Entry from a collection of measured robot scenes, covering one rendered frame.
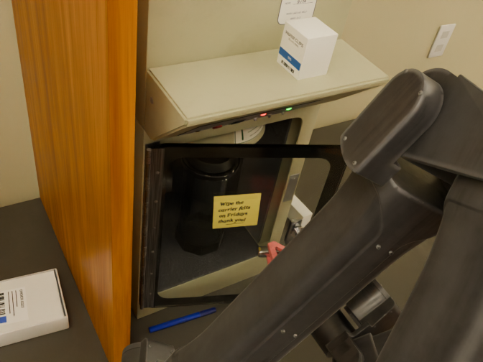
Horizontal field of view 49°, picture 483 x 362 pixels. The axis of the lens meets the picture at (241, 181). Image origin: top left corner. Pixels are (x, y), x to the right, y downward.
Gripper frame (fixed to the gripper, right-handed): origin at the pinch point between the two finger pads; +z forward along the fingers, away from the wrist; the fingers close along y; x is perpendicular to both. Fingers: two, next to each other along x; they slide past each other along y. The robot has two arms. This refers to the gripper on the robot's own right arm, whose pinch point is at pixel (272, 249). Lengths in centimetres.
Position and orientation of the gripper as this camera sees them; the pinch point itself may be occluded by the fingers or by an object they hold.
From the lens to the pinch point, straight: 88.9
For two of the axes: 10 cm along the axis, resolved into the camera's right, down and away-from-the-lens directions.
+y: 1.5, -7.3, -6.6
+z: -4.9, -6.4, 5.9
